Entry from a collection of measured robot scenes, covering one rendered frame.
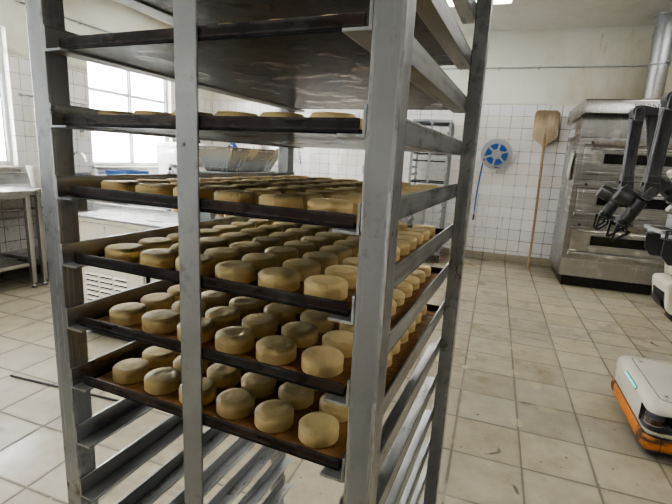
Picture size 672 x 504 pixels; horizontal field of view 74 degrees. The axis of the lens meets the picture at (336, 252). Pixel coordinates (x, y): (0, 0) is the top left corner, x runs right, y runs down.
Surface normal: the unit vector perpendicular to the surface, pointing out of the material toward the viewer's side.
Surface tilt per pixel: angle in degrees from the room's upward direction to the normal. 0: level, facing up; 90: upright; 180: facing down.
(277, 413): 0
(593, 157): 90
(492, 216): 90
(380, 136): 90
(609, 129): 90
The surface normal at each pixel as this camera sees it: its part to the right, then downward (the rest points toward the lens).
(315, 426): 0.05, -0.98
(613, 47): -0.33, 0.18
